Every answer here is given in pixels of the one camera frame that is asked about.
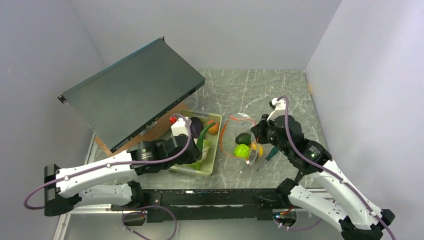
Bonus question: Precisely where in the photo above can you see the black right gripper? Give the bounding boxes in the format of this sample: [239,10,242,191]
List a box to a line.
[250,113,291,157]

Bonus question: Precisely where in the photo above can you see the dark green avocado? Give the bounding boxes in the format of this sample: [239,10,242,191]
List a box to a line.
[235,132,252,146]

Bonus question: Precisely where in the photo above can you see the clear zip bag orange zipper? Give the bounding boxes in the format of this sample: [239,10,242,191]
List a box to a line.
[219,112,264,166]

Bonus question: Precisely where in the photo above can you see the green bell pepper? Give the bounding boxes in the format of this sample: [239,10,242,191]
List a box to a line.
[233,144,251,159]

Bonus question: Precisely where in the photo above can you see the green cucumber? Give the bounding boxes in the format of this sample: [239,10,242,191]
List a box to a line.
[196,121,216,152]

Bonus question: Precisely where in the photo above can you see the orange red peach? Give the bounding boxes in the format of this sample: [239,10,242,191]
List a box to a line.
[207,119,220,135]

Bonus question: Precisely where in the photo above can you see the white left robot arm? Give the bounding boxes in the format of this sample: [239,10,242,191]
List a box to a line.
[44,134,203,217]

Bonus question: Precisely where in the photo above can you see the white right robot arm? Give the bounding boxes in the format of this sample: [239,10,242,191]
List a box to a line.
[250,114,395,240]

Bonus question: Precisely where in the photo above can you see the white cauliflower with leaves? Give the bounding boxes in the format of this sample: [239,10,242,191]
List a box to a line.
[191,139,212,170]

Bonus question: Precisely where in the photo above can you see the dark purple eggplant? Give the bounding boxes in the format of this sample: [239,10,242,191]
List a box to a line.
[190,116,204,139]

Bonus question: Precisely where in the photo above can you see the light green plastic tray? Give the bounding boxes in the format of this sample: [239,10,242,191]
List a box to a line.
[169,109,222,176]

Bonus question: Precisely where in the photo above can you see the dark grey rack server chassis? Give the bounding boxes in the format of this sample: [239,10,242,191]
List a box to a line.
[58,37,205,152]

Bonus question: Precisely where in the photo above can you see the green handled screwdriver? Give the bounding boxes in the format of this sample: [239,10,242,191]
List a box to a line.
[257,146,279,172]

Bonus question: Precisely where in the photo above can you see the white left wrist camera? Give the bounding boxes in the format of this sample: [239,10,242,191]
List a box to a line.
[171,116,192,137]

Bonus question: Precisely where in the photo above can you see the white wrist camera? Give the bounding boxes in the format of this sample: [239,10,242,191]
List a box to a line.
[171,116,192,137]
[267,97,287,121]

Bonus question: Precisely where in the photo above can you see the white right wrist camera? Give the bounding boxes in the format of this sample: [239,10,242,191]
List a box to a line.
[267,97,287,121]

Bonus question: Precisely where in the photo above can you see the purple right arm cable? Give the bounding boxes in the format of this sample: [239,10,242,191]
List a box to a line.
[273,96,397,240]

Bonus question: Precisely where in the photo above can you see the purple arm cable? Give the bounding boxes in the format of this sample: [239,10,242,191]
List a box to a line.
[23,113,194,240]
[273,96,397,240]

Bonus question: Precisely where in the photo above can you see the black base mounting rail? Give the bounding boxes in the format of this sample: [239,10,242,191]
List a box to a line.
[111,188,295,223]

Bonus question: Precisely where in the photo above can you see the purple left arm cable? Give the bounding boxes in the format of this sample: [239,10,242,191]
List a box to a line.
[23,113,194,240]

